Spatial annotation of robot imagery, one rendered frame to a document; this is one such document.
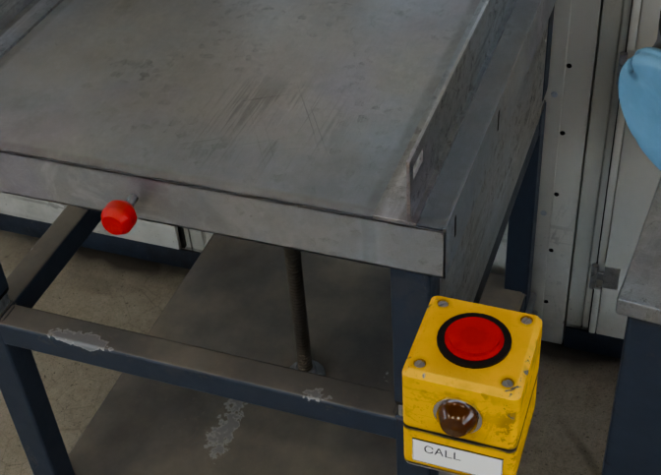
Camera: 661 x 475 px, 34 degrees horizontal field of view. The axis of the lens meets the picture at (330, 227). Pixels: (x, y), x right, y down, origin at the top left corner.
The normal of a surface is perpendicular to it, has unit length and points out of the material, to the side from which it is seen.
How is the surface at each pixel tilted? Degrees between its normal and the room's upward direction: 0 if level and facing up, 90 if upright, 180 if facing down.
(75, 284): 0
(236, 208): 90
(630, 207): 90
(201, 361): 0
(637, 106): 102
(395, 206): 0
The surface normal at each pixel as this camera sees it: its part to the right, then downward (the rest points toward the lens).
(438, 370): -0.06, -0.76
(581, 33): -0.34, 0.62
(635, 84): -0.83, 0.51
